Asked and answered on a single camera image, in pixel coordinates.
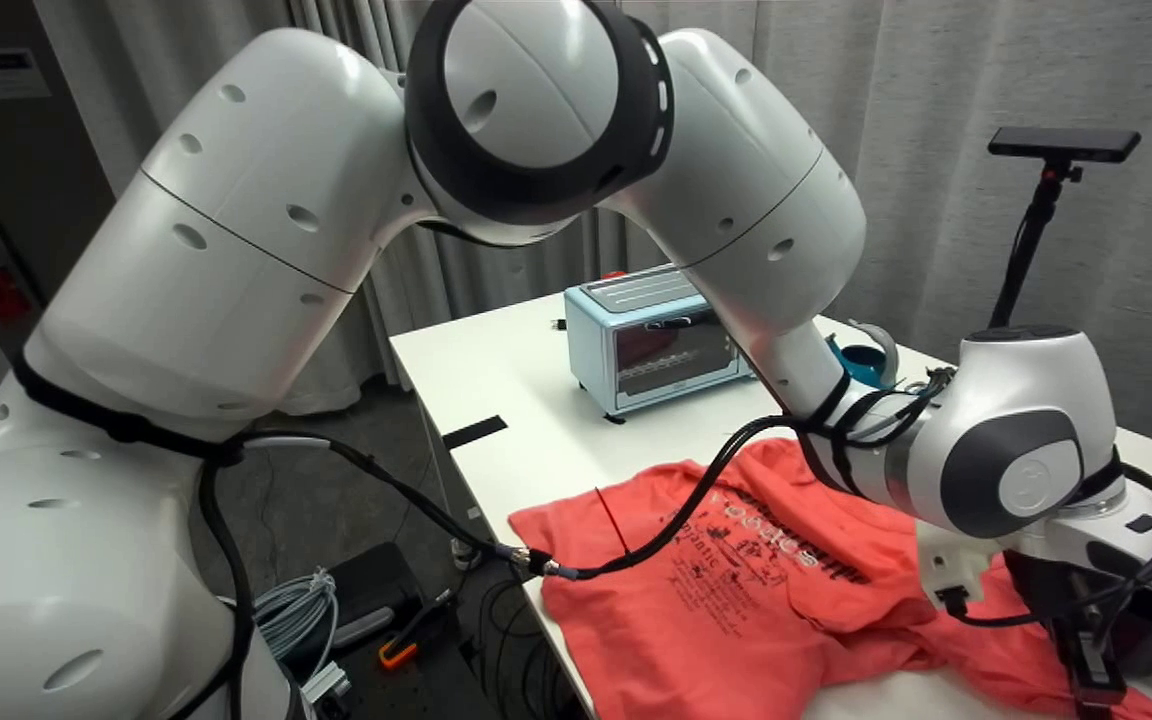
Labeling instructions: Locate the grey cable bundle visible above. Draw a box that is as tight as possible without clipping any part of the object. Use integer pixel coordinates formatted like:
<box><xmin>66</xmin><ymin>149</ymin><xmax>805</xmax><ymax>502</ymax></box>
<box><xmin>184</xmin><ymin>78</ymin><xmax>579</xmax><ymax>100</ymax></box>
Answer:
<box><xmin>252</xmin><ymin>568</ymin><xmax>353</xmax><ymax>711</ymax></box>

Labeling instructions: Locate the grey curtain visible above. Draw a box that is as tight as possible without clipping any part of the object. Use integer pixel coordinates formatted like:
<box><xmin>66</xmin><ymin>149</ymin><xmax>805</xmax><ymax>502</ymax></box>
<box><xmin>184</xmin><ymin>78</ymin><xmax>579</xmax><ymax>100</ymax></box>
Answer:
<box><xmin>31</xmin><ymin>0</ymin><xmax>1152</xmax><ymax>465</ymax></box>

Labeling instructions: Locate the orange handled tool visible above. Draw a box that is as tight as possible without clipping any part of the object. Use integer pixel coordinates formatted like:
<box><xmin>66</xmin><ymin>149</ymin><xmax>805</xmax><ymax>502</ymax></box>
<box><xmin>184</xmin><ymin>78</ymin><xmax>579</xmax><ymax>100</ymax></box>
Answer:
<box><xmin>377</xmin><ymin>583</ymin><xmax>465</xmax><ymax>671</ymax></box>

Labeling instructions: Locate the small teal bowl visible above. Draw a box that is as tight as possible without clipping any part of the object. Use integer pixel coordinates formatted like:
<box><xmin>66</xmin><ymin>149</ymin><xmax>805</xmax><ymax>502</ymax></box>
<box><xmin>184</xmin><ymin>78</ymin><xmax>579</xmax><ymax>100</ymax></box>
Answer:
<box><xmin>823</xmin><ymin>321</ymin><xmax>905</xmax><ymax>393</ymax></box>

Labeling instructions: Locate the coral red printed sweatshirt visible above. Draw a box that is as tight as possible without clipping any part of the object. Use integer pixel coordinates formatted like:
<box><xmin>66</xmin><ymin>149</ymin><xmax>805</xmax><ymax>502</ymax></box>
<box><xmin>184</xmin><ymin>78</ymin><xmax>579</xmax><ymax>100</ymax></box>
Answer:
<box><xmin>509</xmin><ymin>431</ymin><xmax>1152</xmax><ymax>720</ymax></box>

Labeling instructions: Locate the black camera stand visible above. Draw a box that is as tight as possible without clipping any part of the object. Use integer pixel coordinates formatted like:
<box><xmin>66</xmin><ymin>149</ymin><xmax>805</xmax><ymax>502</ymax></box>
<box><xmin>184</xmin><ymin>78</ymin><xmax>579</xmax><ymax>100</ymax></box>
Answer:
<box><xmin>984</xmin><ymin>155</ymin><xmax>1087</xmax><ymax>336</ymax></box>

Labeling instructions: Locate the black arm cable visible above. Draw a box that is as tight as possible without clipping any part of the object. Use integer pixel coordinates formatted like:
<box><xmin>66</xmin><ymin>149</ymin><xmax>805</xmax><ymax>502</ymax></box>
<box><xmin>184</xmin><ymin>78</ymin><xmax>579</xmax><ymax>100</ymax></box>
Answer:
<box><xmin>200</xmin><ymin>374</ymin><xmax>968</xmax><ymax>583</ymax></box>

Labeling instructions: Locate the black stereo camera bar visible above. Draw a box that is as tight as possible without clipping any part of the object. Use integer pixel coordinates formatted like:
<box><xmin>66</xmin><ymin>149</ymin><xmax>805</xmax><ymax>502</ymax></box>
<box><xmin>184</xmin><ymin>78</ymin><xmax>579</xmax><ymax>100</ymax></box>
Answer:
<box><xmin>987</xmin><ymin>125</ymin><xmax>1148</xmax><ymax>167</ymax></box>

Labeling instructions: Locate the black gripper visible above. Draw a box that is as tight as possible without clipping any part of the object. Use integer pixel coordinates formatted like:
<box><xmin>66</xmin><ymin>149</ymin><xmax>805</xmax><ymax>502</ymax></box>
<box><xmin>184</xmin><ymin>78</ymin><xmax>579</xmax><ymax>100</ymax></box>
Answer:
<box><xmin>1011</xmin><ymin>554</ymin><xmax>1148</xmax><ymax>720</ymax></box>

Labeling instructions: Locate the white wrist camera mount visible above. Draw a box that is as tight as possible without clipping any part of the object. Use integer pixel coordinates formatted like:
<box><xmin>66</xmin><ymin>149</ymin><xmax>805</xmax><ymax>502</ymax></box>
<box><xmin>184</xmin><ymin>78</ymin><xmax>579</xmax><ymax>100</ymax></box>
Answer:
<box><xmin>916</xmin><ymin>519</ymin><xmax>996</xmax><ymax>614</ymax></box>

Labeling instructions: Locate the light blue toaster oven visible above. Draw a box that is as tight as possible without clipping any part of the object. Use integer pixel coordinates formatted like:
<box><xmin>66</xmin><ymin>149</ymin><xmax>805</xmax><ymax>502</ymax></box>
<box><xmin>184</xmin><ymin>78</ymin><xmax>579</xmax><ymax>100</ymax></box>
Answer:
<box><xmin>560</xmin><ymin>263</ymin><xmax>758</xmax><ymax>426</ymax></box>

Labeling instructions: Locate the black floor box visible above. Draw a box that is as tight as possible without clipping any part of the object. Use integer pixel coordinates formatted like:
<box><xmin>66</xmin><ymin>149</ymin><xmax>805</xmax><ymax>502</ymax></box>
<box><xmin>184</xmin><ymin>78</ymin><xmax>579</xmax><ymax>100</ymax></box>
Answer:
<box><xmin>328</xmin><ymin>542</ymin><xmax>427</xmax><ymax>646</ymax></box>

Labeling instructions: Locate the thick black hose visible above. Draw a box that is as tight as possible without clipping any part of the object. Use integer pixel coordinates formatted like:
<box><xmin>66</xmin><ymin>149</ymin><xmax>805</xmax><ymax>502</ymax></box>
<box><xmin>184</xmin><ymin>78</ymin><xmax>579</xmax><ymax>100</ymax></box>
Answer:
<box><xmin>192</xmin><ymin>457</ymin><xmax>266</xmax><ymax>720</ymax></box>

